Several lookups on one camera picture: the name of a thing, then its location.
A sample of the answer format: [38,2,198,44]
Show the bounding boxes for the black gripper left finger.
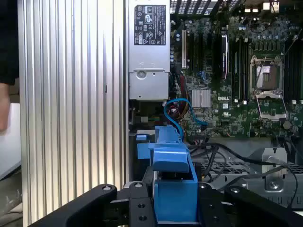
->
[28,166,154,227]

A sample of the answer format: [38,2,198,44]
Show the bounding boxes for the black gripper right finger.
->
[195,165,303,227]

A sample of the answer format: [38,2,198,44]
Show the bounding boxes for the blue disk carrier with disk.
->
[148,125,198,225]

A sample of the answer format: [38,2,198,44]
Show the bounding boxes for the empty blue disk carrier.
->
[136,134,155,160]

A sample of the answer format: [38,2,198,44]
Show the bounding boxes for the black RAM slot bank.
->
[285,39,303,104]
[232,39,250,101]

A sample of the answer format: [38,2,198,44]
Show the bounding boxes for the black expansion slot group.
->
[188,32,215,72]

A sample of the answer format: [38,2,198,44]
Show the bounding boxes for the white expansion slot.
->
[181,29,187,70]

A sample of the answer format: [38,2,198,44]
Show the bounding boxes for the person's bare hand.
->
[0,82,11,132]

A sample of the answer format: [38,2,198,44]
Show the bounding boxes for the perforated metal drive cage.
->
[208,146,303,210]

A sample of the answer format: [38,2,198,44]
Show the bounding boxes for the open metal PC case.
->
[123,0,303,213]

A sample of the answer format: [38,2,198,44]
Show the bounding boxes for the green Dell motherboard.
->
[170,13,303,144]

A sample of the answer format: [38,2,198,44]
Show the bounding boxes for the silver finned chipset heatsink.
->
[191,88,212,108]

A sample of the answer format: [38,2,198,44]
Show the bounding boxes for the blue SATA ports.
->
[197,70,211,83]

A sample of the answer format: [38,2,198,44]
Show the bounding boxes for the CPU socket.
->
[249,55,285,92]

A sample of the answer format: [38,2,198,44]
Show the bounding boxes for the thin metal locking lever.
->
[254,56,269,89]

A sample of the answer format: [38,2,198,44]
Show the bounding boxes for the silver power supply unit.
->
[128,0,171,101]

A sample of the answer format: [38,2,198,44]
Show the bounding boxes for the person's black sleeve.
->
[0,0,20,85]

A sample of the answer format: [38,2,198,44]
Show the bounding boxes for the thin black cable loops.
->
[191,145,228,184]

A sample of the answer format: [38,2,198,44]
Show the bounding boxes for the thick black cable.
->
[189,141,285,166]

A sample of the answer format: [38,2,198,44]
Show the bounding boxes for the blue SATA data wire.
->
[163,99,209,142]

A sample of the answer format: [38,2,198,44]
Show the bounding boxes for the metal socket cover frame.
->
[255,90,288,122]

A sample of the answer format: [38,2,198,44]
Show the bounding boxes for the braided power cable bundle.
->
[174,70,190,120]

